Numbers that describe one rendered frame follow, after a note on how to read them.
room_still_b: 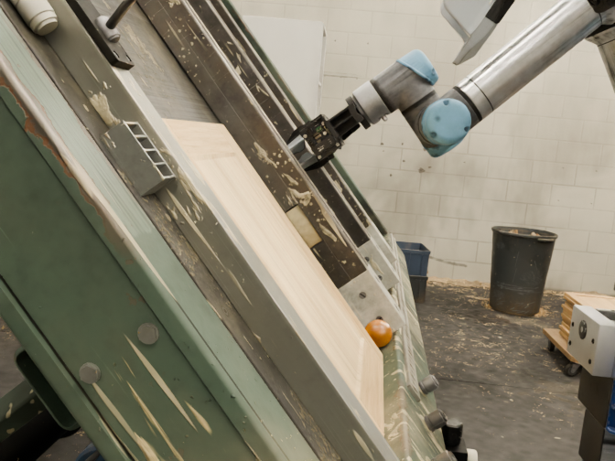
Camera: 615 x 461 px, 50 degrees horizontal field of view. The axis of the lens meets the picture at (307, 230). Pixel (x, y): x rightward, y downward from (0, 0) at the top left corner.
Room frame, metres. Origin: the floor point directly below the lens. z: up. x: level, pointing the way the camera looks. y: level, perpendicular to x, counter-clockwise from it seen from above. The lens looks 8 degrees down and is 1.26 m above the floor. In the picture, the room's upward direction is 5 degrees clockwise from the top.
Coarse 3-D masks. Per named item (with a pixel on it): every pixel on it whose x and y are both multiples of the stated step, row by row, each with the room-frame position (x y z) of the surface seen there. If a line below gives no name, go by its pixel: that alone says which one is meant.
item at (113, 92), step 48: (48, 0) 0.70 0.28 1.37; (96, 48) 0.70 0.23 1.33; (96, 96) 0.70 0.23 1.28; (144, 96) 0.73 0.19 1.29; (192, 192) 0.69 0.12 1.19; (192, 240) 0.68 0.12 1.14; (240, 240) 0.71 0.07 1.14; (240, 288) 0.68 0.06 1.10; (288, 336) 0.67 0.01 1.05; (336, 384) 0.68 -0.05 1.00; (336, 432) 0.67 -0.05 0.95
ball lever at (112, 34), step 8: (128, 0) 0.69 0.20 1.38; (120, 8) 0.69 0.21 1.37; (128, 8) 0.69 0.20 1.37; (104, 16) 0.71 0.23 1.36; (112, 16) 0.70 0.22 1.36; (120, 16) 0.70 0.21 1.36; (104, 24) 0.71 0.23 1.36; (112, 24) 0.71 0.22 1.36; (104, 32) 0.71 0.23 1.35; (112, 32) 0.71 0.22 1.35; (112, 40) 0.72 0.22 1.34
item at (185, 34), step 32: (160, 0) 1.24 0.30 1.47; (160, 32) 1.24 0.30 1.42; (192, 32) 1.24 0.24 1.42; (192, 64) 1.24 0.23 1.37; (224, 64) 1.23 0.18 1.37; (224, 96) 1.23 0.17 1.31; (256, 128) 1.23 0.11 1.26; (256, 160) 1.22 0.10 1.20; (288, 160) 1.22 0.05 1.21; (288, 192) 1.22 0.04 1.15; (320, 224) 1.21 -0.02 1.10; (320, 256) 1.21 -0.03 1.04; (352, 256) 1.21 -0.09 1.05; (352, 288) 1.21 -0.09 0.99; (384, 288) 1.24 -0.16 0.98; (384, 320) 1.20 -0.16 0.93
